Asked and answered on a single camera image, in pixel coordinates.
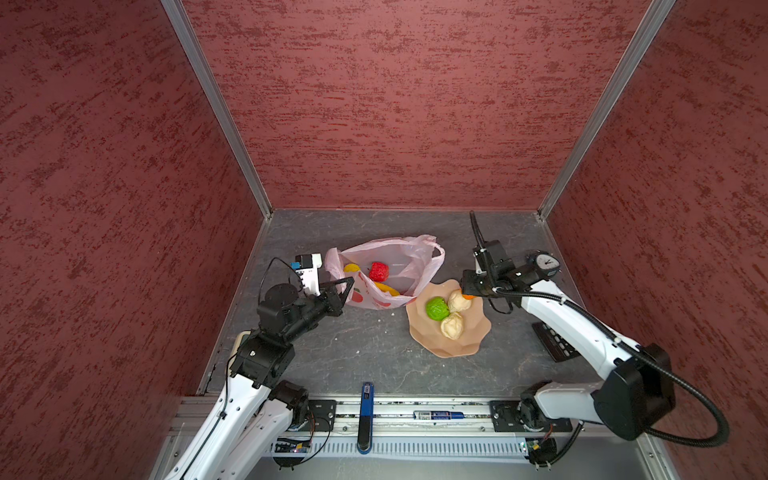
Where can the fake green round fruit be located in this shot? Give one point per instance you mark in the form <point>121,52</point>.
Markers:
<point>437,309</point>

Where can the fake red orange fruit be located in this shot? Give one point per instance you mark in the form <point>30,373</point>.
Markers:
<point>379,272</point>

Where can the pink scalloped plastic bowl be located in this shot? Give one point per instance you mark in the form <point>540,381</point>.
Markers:
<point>428,334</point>

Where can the left small circuit board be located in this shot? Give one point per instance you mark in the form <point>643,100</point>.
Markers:
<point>293,446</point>

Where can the black calculator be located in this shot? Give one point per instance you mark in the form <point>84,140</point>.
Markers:
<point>558,349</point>

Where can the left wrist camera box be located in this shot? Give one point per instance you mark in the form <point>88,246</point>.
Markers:
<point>307,267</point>

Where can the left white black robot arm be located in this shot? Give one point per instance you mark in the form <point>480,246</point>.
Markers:
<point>257,405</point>

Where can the left aluminium corner post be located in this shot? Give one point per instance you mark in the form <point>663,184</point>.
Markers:
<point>184,31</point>

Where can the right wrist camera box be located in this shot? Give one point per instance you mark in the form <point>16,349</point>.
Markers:
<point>491,258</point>

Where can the fake pale yellow fruit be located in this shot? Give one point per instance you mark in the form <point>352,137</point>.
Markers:
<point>453,327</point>

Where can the aluminium corner post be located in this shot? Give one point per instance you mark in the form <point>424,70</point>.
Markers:
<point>641,40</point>
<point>184,31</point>

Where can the right aluminium corner post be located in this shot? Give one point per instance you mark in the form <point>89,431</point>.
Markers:
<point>641,40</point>

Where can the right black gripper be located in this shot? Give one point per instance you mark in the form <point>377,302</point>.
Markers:
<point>466,282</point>

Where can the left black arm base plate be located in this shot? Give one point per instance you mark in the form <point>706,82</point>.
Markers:
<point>319,416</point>

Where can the fake yellow banana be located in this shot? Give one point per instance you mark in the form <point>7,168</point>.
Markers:
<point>352,268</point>

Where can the small circuit board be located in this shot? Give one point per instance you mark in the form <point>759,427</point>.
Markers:
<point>541,452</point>
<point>293,446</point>

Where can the small teal alarm clock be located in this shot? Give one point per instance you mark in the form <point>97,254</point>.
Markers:
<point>544,264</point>

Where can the blue black handheld tool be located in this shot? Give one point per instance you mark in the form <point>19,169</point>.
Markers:
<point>364,440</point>

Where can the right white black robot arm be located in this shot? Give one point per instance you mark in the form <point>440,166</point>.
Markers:
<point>636,383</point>

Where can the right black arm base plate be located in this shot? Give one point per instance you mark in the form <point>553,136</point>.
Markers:
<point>507,416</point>

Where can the blue marker pen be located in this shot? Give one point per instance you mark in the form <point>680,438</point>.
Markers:
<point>437,415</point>

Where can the aluminium front rail frame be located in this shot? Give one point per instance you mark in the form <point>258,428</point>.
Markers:
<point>396,435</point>

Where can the right small circuit board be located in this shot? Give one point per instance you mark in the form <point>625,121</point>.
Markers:
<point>541,452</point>

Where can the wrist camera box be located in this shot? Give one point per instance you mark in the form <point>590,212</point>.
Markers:
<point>491,258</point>
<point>307,267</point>

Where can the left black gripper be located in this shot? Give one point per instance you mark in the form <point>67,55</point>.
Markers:
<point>336,303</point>

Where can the pink fruit-print plastic bag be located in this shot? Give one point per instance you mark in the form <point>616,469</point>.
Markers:
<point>413,262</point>

